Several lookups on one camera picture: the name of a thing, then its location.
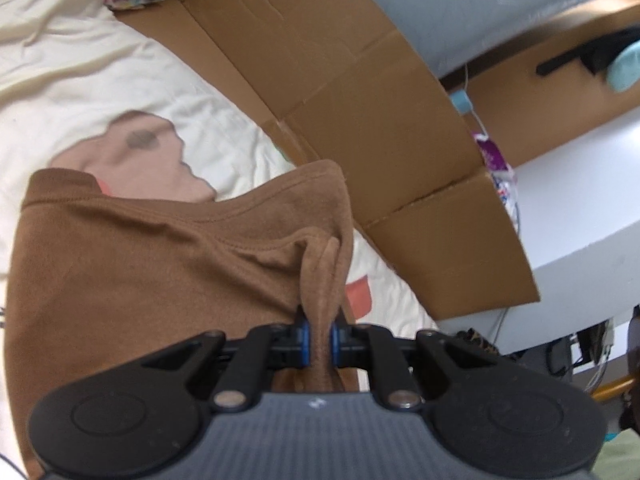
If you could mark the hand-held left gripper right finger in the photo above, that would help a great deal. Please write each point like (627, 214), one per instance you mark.
(336, 342)

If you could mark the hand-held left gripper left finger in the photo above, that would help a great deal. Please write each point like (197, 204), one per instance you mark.
(305, 342)

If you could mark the brown t-shirt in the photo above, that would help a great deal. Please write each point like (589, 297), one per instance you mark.
(150, 270)

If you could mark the leopard print cloth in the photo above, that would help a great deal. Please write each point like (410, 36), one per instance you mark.
(475, 342)

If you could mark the flattened cardboard sheet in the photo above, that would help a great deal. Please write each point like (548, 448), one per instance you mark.
(375, 135)

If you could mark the purple white package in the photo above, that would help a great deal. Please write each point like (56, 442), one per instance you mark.
(492, 160)

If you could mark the blue cap detergent bottle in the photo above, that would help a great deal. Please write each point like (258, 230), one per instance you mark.
(461, 101)

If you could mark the green cloth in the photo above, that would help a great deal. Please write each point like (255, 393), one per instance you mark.
(620, 460)

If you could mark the brown cardboard box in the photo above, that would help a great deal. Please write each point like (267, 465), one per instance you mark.
(540, 110)

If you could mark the grey wrapped mattress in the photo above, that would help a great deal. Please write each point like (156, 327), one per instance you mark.
(450, 10)

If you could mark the bear print bedsheet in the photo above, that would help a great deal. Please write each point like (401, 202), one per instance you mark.
(75, 70)

